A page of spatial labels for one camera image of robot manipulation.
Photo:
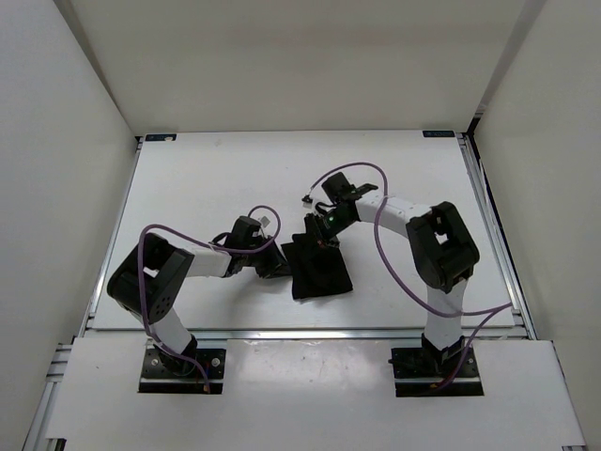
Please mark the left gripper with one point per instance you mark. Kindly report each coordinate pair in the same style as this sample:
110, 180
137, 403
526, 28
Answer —
276, 265

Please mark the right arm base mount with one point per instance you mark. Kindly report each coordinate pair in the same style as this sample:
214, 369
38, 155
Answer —
415, 375

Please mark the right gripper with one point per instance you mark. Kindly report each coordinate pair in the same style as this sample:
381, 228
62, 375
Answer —
313, 225

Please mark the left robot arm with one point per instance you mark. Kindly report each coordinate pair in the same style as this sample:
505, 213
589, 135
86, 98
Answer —
147, 282

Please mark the blue corner label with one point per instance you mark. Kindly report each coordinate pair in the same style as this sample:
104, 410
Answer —
161, 137
438, 134

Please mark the black skirt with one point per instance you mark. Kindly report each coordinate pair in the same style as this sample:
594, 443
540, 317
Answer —
317, 269

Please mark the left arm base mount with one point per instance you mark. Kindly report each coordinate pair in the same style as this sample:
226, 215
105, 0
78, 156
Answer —
163, 374

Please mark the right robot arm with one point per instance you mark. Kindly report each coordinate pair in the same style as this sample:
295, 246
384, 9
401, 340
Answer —
443, 251

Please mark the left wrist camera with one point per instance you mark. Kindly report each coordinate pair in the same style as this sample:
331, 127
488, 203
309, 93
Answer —
264, 221

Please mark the aluminium front rail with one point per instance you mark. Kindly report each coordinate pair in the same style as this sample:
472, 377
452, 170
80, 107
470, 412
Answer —
306, 334

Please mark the right blue corner label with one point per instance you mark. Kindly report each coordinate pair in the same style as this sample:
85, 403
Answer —
438, 134

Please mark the left blue corner label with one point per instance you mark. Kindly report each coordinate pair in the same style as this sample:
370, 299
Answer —
161, 137

